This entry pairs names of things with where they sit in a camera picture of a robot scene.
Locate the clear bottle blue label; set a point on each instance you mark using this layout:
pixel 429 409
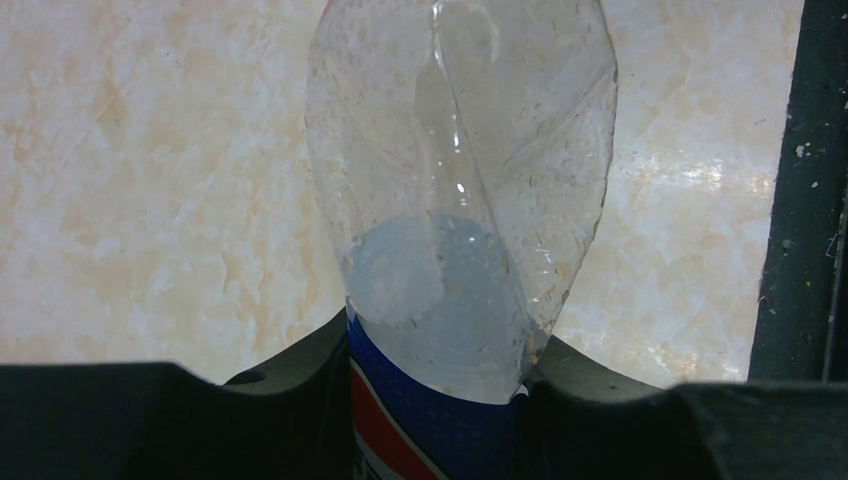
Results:
pixel 461 151

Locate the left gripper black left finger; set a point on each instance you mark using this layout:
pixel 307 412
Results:
pixel 286 418

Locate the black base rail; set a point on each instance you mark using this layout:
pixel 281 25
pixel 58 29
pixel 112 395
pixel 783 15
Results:
pixel 801 328

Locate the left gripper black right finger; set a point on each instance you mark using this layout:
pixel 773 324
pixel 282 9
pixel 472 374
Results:
pixel 583 420

